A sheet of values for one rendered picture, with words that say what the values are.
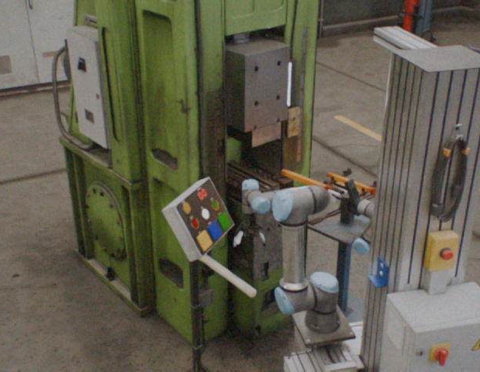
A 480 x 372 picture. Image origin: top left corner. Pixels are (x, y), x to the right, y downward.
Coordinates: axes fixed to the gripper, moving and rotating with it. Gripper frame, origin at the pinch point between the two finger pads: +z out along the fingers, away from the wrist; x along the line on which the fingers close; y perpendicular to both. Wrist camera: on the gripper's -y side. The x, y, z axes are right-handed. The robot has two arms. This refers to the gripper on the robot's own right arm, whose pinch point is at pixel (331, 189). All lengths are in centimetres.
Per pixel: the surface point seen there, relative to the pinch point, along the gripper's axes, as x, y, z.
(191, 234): -74, 5, 18
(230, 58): -22, -62, 50
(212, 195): -51, -2, 33
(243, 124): -22, -30, 41
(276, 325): -3, 106, 40
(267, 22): 4, -75, 53
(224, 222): -50, 11, 25
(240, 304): -21, 88, 52
